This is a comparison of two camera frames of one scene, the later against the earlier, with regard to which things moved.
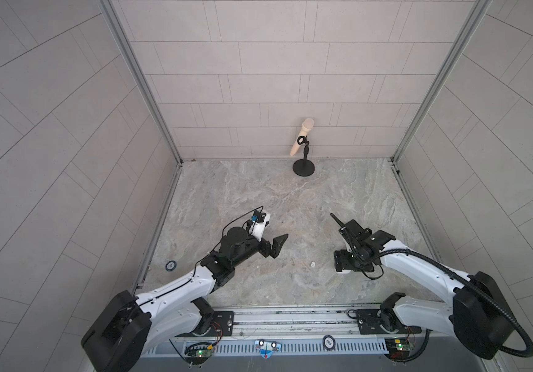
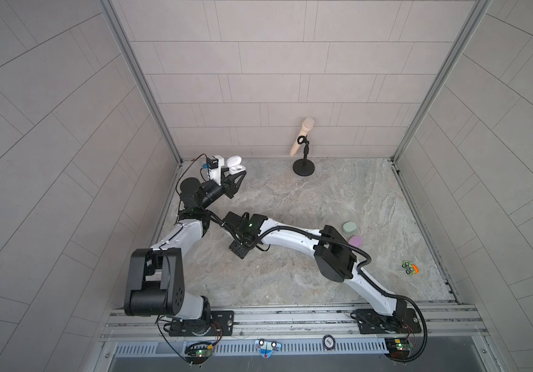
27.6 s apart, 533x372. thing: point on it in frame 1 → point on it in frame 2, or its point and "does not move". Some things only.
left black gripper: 273,250 → 228,190
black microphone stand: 304,167 does not move
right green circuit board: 398,348 does not move
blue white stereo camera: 267,347 does not move
